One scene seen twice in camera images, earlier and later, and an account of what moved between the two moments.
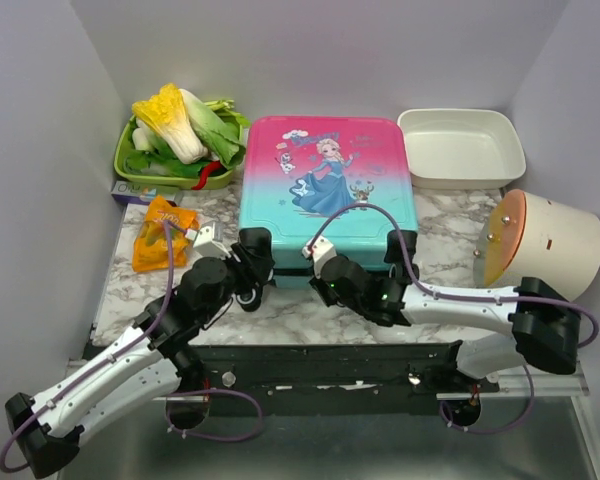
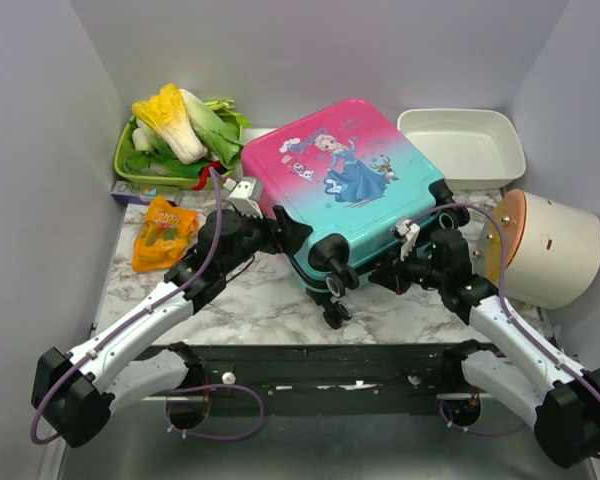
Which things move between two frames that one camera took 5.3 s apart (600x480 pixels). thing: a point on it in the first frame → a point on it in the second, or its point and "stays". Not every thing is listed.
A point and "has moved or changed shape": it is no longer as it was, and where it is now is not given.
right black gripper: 320,282 → 390,276
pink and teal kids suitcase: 343,182 has moved or changed shape
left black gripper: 257,268 → 289,240
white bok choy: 142,137 stays
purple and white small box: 135,193 stays
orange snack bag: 149,249 stays
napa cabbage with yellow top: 166,112 stays
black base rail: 332,379 stays
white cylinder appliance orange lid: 527,236 stays
